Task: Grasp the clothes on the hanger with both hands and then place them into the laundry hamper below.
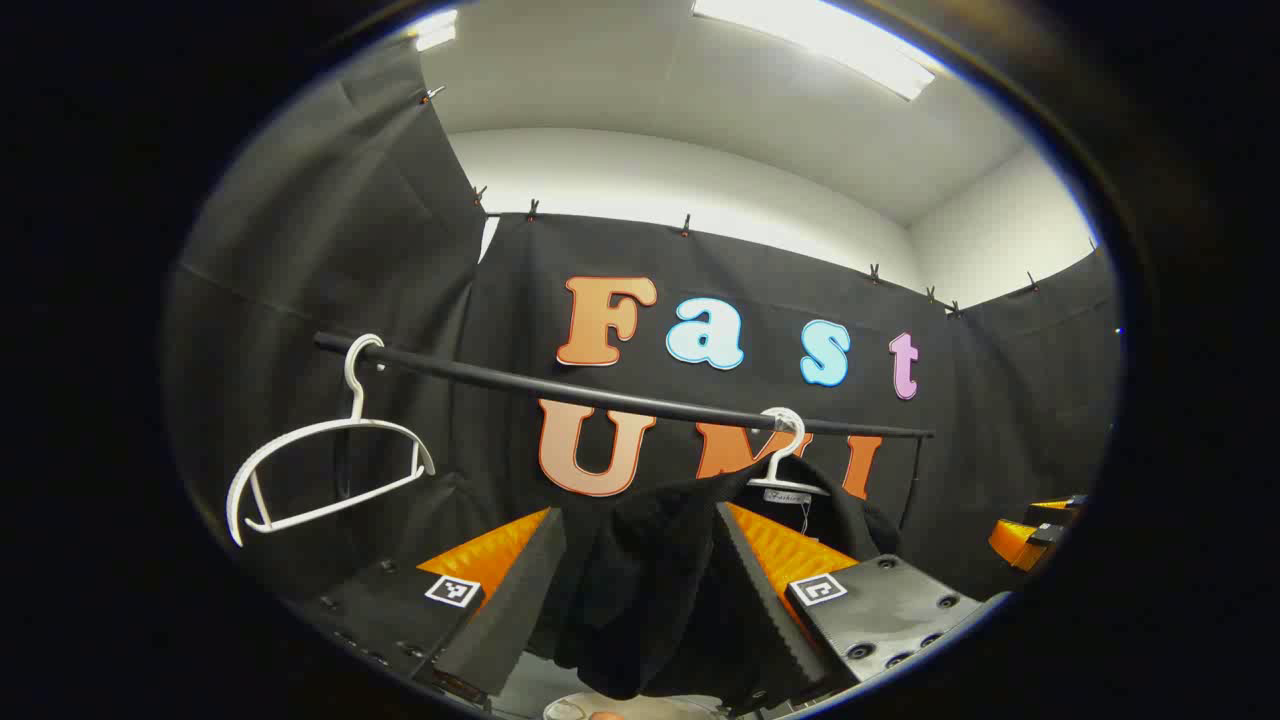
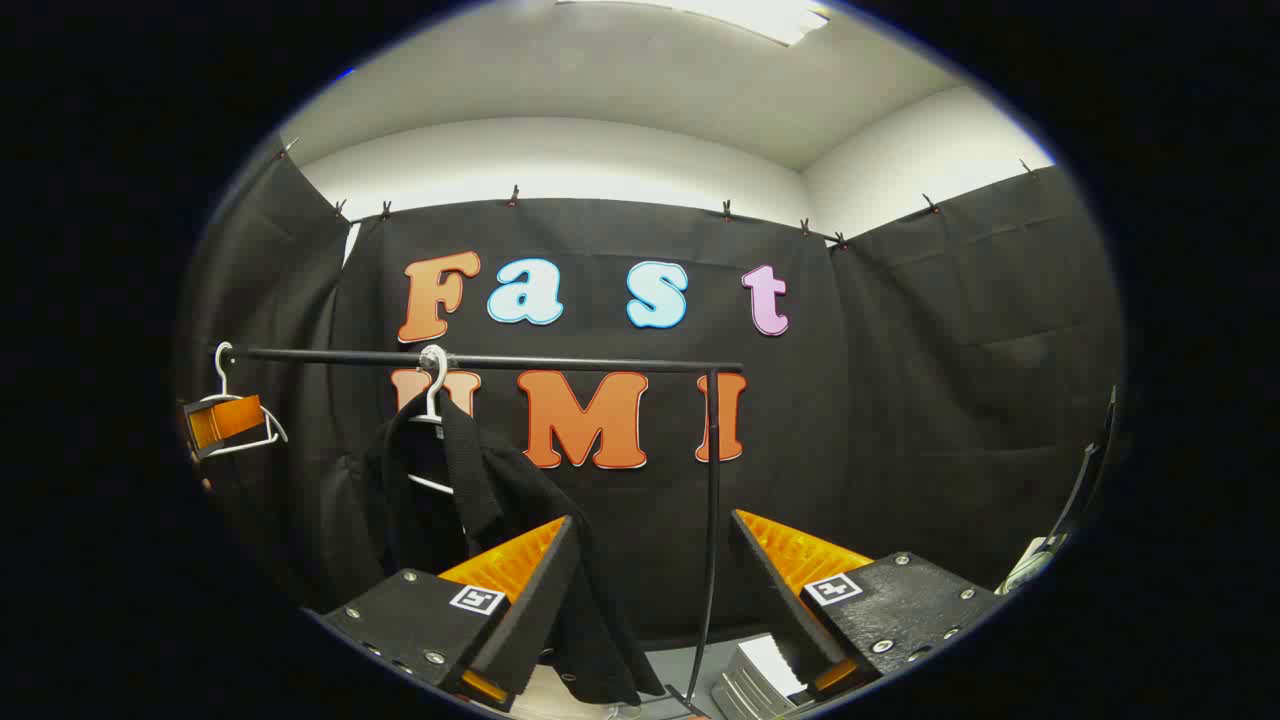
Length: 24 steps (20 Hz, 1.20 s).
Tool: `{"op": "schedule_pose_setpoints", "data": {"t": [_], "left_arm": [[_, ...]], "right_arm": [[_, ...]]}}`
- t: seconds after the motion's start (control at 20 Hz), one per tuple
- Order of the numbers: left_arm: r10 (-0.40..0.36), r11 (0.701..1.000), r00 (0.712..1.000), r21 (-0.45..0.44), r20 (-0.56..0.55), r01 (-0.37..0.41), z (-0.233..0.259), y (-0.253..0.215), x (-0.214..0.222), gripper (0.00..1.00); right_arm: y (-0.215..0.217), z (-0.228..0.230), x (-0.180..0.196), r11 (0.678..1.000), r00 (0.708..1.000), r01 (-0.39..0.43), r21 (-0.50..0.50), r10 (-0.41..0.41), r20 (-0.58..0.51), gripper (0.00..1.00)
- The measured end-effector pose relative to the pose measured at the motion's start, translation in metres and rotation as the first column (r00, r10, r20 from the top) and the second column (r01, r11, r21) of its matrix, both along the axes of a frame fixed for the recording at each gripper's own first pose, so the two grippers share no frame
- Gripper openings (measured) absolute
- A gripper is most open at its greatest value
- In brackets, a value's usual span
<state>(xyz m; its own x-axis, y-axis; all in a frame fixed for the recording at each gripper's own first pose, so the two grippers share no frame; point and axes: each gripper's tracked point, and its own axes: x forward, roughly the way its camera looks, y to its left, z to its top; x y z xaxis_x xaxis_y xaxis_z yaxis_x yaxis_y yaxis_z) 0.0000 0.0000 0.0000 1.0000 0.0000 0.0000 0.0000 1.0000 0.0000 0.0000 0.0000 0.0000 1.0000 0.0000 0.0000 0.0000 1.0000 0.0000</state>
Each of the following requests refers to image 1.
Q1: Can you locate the black knit sweater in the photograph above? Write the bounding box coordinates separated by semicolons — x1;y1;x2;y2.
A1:
525;455;901;701

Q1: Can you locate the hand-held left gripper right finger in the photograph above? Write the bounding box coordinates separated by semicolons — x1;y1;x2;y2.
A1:
715;500;986;713

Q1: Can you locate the row of small cloth clips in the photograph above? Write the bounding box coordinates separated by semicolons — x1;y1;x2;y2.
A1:
420;85;1041;319

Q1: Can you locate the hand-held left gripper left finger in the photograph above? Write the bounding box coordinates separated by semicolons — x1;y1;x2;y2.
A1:
285;508;568;706

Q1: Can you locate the black backdrop cloth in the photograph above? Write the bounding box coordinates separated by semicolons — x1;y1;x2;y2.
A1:
165;40;1121;621

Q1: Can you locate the white laundry hamper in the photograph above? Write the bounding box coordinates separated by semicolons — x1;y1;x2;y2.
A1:
543;690;723;720

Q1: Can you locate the small ceiling light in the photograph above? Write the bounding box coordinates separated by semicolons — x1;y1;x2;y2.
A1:
408;8;459;53

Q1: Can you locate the white plastic hanger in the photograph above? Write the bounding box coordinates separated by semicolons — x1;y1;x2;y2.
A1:
226;334;437;547
748;407;831;498

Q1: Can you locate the black clothes rail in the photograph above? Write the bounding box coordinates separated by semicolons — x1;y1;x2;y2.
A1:
313;332;938;531

